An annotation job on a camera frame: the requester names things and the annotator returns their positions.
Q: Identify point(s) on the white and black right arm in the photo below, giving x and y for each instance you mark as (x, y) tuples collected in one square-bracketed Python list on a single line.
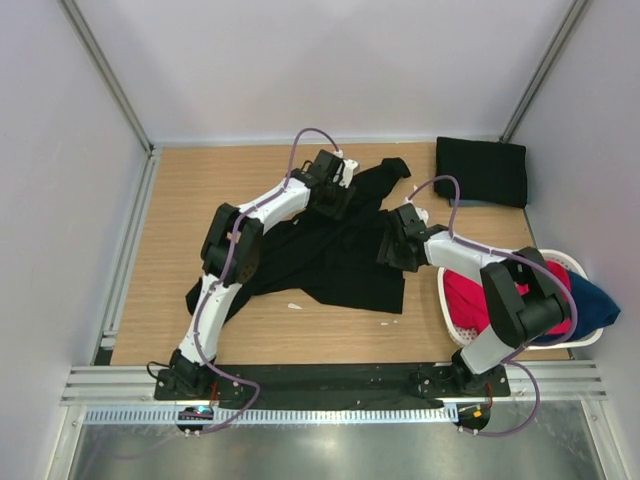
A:
[(524, 299)]

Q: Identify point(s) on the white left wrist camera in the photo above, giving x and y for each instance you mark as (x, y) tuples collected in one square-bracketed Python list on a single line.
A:
[(347, 169)]

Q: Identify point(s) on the navy blue t shirt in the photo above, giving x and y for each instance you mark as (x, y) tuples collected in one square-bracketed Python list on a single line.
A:
[(595, 309)]

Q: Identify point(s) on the aluminium frame post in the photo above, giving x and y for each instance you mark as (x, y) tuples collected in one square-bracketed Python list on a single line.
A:
[(98, 58), (552, 54)]

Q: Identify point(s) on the folded black t shirt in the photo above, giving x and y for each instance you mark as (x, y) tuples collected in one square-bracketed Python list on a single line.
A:
[(490, 172)]

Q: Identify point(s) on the left aluminium frame post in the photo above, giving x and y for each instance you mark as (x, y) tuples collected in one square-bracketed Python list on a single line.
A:
[(98, 58)]

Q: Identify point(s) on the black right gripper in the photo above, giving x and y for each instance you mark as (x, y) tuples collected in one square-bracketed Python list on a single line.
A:
[(387, 254)]

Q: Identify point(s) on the red t shirt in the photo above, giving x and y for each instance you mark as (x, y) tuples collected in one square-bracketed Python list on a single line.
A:
[(467, 306)]

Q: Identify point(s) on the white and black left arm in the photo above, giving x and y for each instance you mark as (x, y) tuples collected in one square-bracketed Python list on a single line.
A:
[(231, 255)]

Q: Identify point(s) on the white slotted cable duct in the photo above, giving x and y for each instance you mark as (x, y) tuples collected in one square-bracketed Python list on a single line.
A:
[(181, 416)]

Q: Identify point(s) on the right aluminium frame post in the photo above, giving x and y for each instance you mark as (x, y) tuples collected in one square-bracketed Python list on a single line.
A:
[(552, 54)]

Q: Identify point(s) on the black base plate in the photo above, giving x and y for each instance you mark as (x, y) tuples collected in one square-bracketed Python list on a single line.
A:
[(439, 380)]

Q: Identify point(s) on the black t shirt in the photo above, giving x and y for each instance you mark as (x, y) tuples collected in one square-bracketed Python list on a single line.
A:
[(490, 172), (335, 261)]

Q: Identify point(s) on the white laundry basket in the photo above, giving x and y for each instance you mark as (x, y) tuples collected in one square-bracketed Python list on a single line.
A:
[(462, 338)]

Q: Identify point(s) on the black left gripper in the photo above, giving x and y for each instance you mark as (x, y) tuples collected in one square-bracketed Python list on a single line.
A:
[(338, 210)]

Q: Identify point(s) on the folded grey t shirt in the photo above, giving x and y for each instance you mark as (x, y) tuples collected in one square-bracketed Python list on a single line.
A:
[(468, 203)]

